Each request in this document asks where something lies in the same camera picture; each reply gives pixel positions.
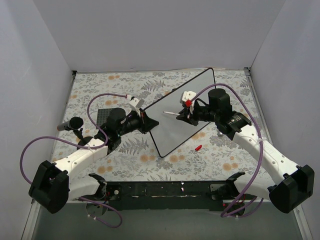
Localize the white marker pen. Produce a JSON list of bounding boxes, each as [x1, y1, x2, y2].
[[162, 111, 180, 116]]

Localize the white board with black frame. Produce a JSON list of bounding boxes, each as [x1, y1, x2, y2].
[[144, 68, 215, 158]]

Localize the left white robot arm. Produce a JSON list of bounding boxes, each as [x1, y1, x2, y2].
[[28, 107, 159, 214]]

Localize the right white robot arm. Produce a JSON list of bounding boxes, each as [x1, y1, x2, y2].
[[176, 88, 315, 214]]

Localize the dark grey studded baseplate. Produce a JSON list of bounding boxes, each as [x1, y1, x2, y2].
[[96, 108, 115, 130]]

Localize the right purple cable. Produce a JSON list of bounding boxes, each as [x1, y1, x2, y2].
[[192, 83, 265, 218]]

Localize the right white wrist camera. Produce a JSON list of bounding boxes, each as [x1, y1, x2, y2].
[[180, 91, 197, 113]]

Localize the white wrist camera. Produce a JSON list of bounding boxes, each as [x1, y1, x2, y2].
[[180, 91, 197, 113], [126, 94, 145, 115]]

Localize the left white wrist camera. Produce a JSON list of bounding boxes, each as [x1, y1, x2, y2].
[[126, 94, 145, 115]]

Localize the black microphone with red ring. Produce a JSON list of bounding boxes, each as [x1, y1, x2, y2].
[[57, 116, 84, 132]]

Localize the black front mounting rail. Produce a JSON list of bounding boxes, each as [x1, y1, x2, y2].
[[97, 180, 239, 212]]

